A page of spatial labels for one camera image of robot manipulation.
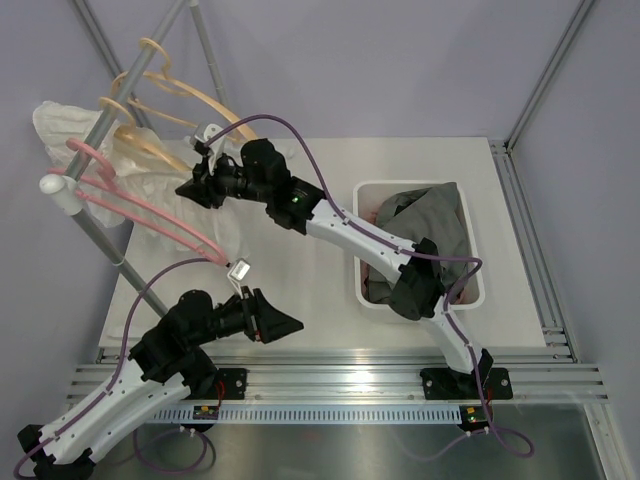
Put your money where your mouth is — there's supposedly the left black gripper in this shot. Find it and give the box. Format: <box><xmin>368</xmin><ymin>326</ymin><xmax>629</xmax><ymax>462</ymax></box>
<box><xmin>188</xmin><ymin>285</ymin><xmax>304</xmax><ymax>347</ymax></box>

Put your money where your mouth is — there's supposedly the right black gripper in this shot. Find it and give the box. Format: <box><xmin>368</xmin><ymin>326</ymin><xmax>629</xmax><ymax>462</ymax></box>
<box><xmin>177</xmin><ymin>149</ymin><xmax>272</xmax><ymax>210</ymax></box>

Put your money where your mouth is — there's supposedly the white skirt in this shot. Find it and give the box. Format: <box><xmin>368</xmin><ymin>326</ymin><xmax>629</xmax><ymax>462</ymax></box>
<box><xmin>32</xmin><ymin>99</ymin><xmax>251</xmax><ymax>259</ymax></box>

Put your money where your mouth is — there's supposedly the beige hanger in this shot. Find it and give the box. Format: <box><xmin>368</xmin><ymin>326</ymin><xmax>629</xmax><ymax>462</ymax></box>
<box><xmin>99</xmin><ymin>97</ymin><xmax>190</xmax><ymax>175</ymax></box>
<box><xmin>126</xmin><ymin>37</ymin><xmax>240</xmax><ymax>127</ymax></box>

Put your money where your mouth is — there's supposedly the beige hanger front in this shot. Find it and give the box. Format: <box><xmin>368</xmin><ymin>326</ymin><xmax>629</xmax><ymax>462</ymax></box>
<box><xmin>126</xmin><ymin>37</ymin><xmax>240</xmax><ymax>127</ymax></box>

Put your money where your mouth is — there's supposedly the pink hanger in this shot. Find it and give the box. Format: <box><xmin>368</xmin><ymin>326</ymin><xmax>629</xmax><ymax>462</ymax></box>
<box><xmin>45</xmin><ymin>137</ymin><xmax>235</xmax><ymax>265</ymax></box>

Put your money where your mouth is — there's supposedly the pink skirt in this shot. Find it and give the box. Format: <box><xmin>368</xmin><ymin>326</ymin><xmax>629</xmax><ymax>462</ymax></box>
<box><xmin>354</xmin><ymin>200</ymin><xmax>485</xmax><ymax>311</ymax></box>

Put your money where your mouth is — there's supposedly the grey skirt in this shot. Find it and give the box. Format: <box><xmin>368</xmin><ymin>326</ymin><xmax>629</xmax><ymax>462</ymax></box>
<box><xmin>362</xmin><ymin>182</ymin><xmax>470</xmax><ymax>304</ymax></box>

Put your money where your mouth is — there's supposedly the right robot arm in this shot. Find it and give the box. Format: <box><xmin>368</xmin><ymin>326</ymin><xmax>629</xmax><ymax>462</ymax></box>
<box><xmin>176</xmin><ymin>138</ymin><xmax>493</xmax><ymax>397</ymax></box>

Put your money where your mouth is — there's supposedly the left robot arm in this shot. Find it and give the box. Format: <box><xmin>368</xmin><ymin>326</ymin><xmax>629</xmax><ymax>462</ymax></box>
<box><xmin>17</xmin><ymin>288</ymin><xmax>304</xmax><ymax>479</ymax></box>

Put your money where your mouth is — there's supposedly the grey clothes rack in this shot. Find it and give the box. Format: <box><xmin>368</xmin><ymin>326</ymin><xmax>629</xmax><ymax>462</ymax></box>
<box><xmin>38</xmin><ymin>0</ymin><xmax>296</xmax><ymax>321</ymax></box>

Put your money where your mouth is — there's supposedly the white plastic basket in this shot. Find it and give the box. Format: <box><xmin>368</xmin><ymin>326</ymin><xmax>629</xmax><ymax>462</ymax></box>
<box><xmin>352</xmin><ymin>180</ymin><xmax>480</xmax><ymax>317</ymax></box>

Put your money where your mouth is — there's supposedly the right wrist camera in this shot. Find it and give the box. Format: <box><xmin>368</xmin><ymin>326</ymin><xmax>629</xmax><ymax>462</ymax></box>
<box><xmin>190</xmin><ymin>123</ymin><xmax>226</xmax><ymax>173</ymax></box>

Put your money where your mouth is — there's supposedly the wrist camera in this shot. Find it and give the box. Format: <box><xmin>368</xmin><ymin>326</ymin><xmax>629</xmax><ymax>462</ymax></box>
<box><xmin>190</xmin><ymin>123</ymin><xmax>226</xmax><ymax>173</ymax></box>
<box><xmin>226</xmin><ymin>258</ymin><xmax>251</xmax><ymax>295</ymax></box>

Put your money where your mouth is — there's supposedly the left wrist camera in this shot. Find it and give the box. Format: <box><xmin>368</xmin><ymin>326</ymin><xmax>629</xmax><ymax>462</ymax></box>
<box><xmin>226</xmin><ymin>258</ymin><xmax>251</xmax><ymax>295</ymax></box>

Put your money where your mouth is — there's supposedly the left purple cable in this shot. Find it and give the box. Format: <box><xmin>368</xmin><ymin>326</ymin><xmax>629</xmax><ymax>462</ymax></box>
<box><xmin>12</xmin><ymin>257</ymin><xmax>236</xmax><ymax>479</ymax></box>

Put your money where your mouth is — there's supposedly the purple cable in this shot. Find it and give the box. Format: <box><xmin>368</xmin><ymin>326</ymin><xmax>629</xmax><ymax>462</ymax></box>
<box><xmin>204</xmin><ymin>114</ymin><xmax>536</xmax><ymax>461</ymax></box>
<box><xmin>12</xmin><ymin>257</ymin><xmax>236</xmax><ymax>479</ymax></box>

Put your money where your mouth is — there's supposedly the white slotted cable duct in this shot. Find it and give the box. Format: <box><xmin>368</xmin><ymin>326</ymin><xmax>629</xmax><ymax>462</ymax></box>
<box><xmin>149</xmin><ymin>403</ymin><xmax>462</xmax><ymax>425</ymax></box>

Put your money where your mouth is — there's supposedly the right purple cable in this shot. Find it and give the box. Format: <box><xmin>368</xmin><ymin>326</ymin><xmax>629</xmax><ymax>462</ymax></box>
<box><xmin>204</xmin><ymin>114</ymin><xmax>536</xmax><ymax>461</ymax></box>

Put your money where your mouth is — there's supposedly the aluminium rail base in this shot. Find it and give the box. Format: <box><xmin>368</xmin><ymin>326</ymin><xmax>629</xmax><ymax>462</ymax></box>
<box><xmin>64</xmin><ymin>349</ymin><xmax>614</xmax><ymax>406</ymax></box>

